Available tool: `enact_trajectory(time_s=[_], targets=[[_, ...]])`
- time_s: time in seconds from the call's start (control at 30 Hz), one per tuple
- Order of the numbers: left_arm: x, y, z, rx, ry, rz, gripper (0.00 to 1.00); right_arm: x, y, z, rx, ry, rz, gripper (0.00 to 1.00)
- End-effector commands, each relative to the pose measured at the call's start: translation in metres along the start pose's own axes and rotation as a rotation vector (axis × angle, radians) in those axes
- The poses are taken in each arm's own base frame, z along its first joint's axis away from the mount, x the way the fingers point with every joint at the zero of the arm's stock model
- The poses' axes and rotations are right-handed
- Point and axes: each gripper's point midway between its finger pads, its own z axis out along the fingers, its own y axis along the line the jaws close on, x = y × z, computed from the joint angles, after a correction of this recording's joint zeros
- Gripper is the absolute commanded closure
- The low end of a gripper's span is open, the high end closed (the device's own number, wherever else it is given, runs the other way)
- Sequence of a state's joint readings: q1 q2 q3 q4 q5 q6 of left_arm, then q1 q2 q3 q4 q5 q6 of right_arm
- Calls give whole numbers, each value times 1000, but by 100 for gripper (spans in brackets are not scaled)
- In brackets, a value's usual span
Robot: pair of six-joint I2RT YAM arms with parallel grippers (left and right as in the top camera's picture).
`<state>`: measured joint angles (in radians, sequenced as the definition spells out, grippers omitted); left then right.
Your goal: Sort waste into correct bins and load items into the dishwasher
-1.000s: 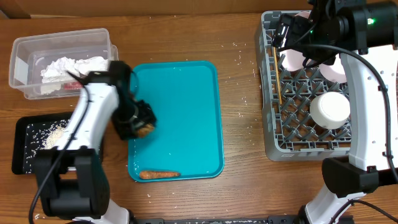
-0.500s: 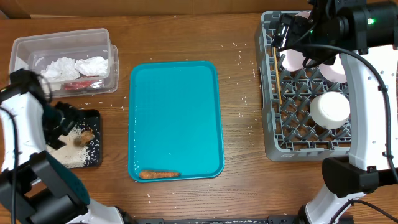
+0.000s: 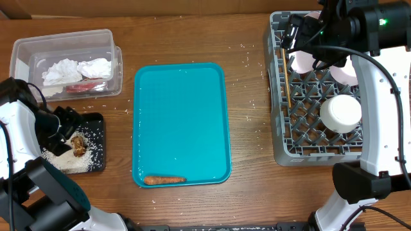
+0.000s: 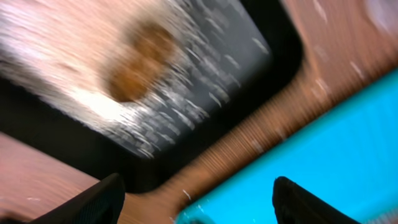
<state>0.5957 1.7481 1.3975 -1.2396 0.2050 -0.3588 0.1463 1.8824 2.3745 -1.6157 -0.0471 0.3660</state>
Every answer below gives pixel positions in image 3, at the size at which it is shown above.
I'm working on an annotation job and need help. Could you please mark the pale green bowl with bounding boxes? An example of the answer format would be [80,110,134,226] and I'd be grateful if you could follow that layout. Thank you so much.
[320,94,362,133]

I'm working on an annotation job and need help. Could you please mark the teal plastic serving tray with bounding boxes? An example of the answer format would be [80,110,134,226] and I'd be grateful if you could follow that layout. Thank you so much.
[132,63,232,188]

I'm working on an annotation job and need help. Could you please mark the gold foil wrapper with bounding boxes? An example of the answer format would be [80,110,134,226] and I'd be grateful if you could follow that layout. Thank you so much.
[71,135,87,157]

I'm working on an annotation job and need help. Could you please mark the red snack wrapper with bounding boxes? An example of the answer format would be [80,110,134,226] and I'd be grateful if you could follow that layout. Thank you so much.
[66,82,107,94]

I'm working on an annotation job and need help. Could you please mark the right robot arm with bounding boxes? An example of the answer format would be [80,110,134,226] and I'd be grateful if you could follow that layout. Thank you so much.
[281,1,410,230]

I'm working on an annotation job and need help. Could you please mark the grey dishwasher rack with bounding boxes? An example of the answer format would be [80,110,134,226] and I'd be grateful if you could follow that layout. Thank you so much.
[264,11,362,166]

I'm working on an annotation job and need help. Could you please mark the large pink plate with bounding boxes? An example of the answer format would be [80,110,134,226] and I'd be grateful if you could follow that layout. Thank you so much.
[288,12,323,74]

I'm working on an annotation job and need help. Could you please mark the pile of white rice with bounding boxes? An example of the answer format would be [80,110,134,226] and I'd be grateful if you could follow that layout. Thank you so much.
[40,132,104,174]

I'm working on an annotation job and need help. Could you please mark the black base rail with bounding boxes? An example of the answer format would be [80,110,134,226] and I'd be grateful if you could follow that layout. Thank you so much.
[139,221,306,231]

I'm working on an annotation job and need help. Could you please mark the white napkin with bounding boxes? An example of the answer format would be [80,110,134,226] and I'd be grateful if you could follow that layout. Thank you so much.
[77,58,112,79]
[42,58,82,97]

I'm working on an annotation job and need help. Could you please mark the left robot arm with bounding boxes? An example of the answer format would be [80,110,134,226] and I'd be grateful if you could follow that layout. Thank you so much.
[1,77,140,231]

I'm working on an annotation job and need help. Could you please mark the wooden chopstick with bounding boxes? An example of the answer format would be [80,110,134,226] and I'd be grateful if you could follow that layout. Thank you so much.
[281,48,292,109]

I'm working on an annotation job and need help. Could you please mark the black rectangular tray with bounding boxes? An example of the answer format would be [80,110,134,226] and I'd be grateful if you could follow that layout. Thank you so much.
[38,112,107,175]

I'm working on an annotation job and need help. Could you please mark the clear plastic waste bin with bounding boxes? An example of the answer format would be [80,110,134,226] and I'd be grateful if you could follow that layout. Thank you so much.
[10,29,123,101]

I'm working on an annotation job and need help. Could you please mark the orange carrot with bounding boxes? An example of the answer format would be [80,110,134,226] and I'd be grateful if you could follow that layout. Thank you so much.
[144,176,186,185]

